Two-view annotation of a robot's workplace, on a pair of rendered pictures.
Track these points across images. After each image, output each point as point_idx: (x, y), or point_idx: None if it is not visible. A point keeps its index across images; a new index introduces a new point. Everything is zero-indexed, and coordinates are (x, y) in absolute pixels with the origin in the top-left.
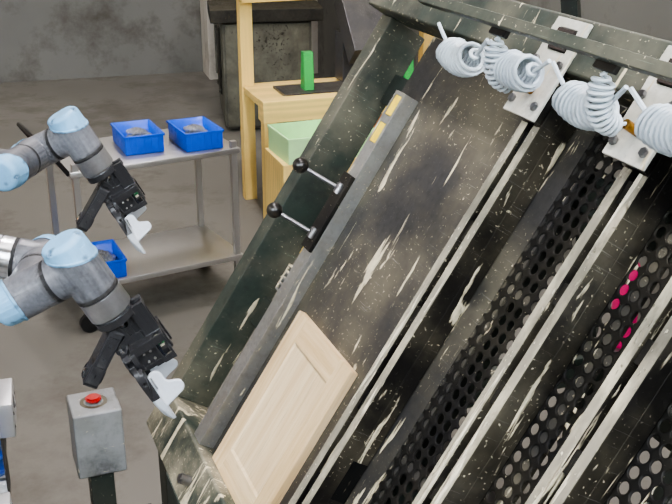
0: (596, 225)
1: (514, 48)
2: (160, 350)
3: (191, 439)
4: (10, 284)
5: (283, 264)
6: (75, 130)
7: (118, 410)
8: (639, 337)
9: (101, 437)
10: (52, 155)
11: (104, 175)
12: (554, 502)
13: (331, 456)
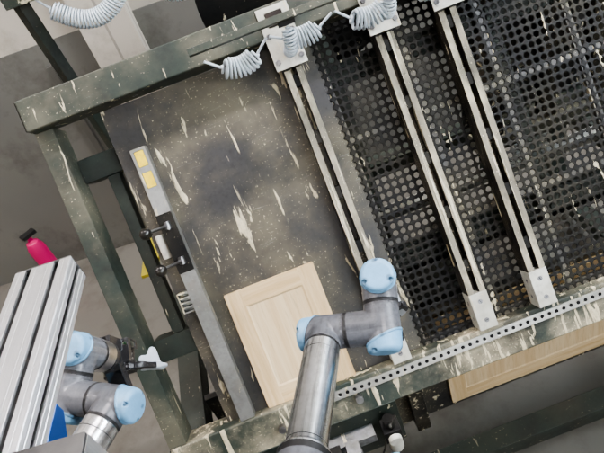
0: (392, 66)
1: (238, 47)
2: None
3: (248, 421)
4: (390, 324)
5: (142, 317)
6: (93, 340)
7: None
8: (463, 75)
9: None
10: (92, 378)
11: (118, 350)
12: (501, 148)
13: None
